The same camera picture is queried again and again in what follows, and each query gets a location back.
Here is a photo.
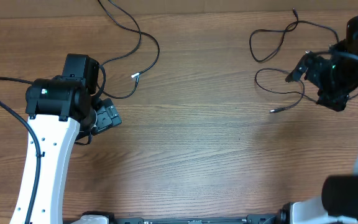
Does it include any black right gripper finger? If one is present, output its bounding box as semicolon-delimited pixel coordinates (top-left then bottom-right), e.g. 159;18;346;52
316;94;349;112
285;55;308;83

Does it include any thin black cable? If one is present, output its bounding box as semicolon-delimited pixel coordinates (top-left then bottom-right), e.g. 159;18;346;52
254;68;358;113

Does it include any black usb cable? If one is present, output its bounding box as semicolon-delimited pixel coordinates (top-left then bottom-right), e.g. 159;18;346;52
249;8;341;63

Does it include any black cable white plug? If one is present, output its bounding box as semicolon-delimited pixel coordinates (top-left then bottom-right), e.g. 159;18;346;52
98;0;160;100

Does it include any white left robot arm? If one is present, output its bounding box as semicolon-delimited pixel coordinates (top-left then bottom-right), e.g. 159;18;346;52
0;54;122;223

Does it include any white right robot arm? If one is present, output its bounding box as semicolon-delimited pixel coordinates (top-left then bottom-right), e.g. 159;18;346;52
276;16;358;223

